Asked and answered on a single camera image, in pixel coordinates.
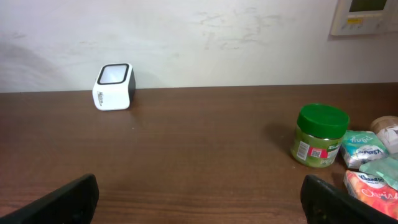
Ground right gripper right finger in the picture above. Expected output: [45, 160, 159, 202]
[300, 175, 397, 224]

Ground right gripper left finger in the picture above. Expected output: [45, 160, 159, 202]
[1, 174, 99, 224]

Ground orange tissue pack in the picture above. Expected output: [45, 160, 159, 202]
[343, 170, 397, 219]

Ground small teal tissue pack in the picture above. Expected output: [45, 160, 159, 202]
[340, 130, 389, 170]

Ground teal wipes packet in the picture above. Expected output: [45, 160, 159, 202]
[359, 154, 397, 190]

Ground green lid jar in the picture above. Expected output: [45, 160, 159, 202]
[291, 103, 349, 168]

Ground white tube with tan cap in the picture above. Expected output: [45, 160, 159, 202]
[370, 116, 397, 154]

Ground white barcode scanner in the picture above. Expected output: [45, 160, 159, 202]
[92, 63, 136, 111]

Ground beige wall control panel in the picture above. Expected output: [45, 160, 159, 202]
[330, 0, 397, 36]

